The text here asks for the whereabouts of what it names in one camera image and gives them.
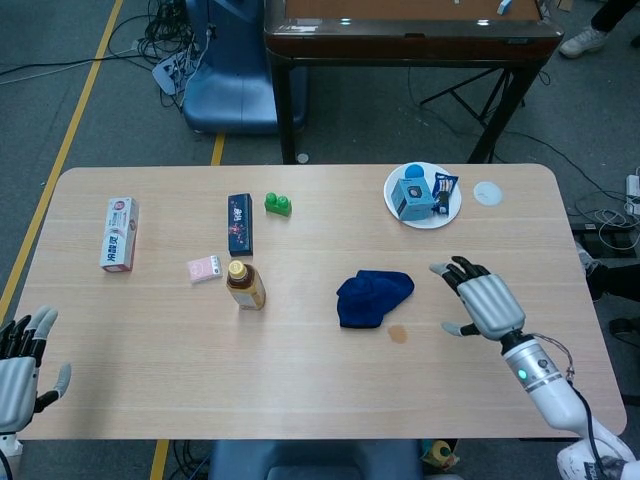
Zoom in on black tripod stand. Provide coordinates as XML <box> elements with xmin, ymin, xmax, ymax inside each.
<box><xmin>419</xmin><ymin>64</ymin><xmax>529</xmax><ymax>136</ymax></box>

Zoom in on small pink card box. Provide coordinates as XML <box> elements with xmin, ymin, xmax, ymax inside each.
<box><xmin>186</xmin><ymin>254</ymin><xmax>224</xmax><ymax>285</ymax></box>

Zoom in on white round plate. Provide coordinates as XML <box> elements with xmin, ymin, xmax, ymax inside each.
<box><xmin>383</xmin><ymin>161</ymin><xmax>464</xmax><ymax>230</ymax></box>

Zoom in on blue grey robot chassis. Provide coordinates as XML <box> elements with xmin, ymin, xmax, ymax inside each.
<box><xmin>207</xmin><ymin>439</ymin><xmax>426</xmax><ymax>480</ymax></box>

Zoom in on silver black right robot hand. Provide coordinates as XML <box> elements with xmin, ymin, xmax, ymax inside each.
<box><xmin>429</xmin><ymin>256</ymin><xmax>527</xmax><ymax>342</ymax></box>

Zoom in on black tangled floor cables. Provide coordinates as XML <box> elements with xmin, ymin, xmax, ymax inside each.
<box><xmin>134</xmin><ymin>0</ymin><xmax>201</xmax><ymax>109</ymax></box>

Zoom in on light blue cube box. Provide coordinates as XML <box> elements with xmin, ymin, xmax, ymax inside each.
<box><xmin>389</xmin><ymin>175</ymin><xmax>434</xmax><ymax>222</ymax></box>

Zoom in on white pink toothpaste box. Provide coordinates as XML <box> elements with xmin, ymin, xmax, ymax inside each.
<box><xmin>98</xmin><ymin>197</ymin><xmax>140</xmax><ymax>273</ymax></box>

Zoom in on clear round lid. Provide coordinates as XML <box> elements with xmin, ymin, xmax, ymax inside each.
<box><xmin>473</xmin><ymin>180</ymin><xmax>504</xmax><ymax>206</ymax></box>

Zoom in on dark wooden game table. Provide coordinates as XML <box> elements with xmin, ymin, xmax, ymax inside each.
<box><xmin>263</xmin><ymin>0</ymin><xmax>565</xmax><ymax>165</ymax></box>

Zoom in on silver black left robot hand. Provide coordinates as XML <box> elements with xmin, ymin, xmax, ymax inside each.
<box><xmin>0</xmin><ymin>305</ymin><xmax>72</xmax><ymax>432</ymax></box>

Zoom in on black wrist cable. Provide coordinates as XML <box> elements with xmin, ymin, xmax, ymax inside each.
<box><xmin>530</xmin><ymin>333</ymin><xmax>604</xmax><ymax>480</ymax></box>

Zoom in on amber tea bottle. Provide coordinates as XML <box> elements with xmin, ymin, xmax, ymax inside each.
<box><xmin>225</xmin><ymin>259</ymin><xmax>267</xmax><ymax>312</ymax></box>

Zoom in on blue white snack packet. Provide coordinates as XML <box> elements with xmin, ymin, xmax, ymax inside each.
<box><xmin>430</xmin><ymin>172</ymin><xmax>460</xmax><ymax>217</ymax></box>

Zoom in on white power strip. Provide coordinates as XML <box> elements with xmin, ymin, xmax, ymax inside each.
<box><xmin>625</xmin><ymin>172</ymin><xmax>640</xmax><ymax>216</ymax></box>

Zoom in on dark blue floral box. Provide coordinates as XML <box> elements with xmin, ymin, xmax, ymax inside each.
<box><xmin>227</xmin><ymin>192</ymin><xmax>255</xmax><ymax>258</ymax></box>

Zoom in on dark blue cloth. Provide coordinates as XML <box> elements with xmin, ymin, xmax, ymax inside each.
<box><xmin>335</xmin><ymin>269</ymin><xmax>416</xmax><ymax>331</ymax></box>

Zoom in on blue plastic robot base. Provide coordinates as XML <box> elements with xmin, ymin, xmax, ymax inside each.
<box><xmin>180</xmin><ymin>0</ymin><xmax>307</xmax><ymax>136</ymax></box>

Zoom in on green toy building block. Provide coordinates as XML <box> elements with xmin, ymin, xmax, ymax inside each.
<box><xmin>263</xmin><ymin>191</ymin><xmax>295</xmax><ymax>220</ymax></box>

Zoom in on white sneaker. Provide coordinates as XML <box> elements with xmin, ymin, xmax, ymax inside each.
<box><xmin>558</xmin><ymin>27</ymin><xmax>609</xmax><ymax>59</ymax></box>

